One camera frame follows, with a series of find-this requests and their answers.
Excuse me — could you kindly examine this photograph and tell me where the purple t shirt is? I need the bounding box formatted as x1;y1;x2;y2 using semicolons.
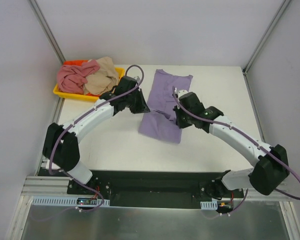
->
138;69;193;144

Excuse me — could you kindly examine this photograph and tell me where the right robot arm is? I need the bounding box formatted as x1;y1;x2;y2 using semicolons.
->
173;90;290;200

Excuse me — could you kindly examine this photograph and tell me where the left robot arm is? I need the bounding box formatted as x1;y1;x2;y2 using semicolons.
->
42;76;150;195

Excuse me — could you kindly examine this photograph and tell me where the beige t shirt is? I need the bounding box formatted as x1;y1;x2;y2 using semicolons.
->
85;56;120;95

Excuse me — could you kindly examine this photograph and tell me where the pink t shirt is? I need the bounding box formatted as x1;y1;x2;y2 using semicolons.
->
56;59;101;95

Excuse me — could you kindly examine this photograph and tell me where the yellow plastic bin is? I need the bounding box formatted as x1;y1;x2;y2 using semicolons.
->
53;60;125;102

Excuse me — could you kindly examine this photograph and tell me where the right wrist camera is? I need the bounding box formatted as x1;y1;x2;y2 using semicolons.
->
175;89;189;98

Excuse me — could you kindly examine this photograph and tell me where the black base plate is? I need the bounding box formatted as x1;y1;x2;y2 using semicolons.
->
38;167;245;208

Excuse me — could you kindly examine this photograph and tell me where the right white cable duct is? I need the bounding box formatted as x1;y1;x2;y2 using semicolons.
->
200;200;218;211

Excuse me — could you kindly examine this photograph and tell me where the white cable duct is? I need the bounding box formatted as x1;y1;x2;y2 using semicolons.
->
200;200;218;211
32;196;110;208

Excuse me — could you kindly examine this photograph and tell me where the left aluminium frame post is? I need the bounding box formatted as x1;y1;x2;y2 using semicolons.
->
27;0;66;64

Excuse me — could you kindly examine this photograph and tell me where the aluminium frame post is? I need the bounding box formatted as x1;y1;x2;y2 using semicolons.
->
27;0;66;64
242;0;293;76

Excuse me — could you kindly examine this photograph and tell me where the aluminium front rail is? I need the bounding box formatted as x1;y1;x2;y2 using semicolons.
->
21;176;293;202

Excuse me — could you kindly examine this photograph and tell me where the left white cable duct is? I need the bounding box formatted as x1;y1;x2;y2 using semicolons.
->
32;196;110;208

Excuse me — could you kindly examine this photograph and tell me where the right aluminium frame post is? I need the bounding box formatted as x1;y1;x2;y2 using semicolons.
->
242;0;293;76

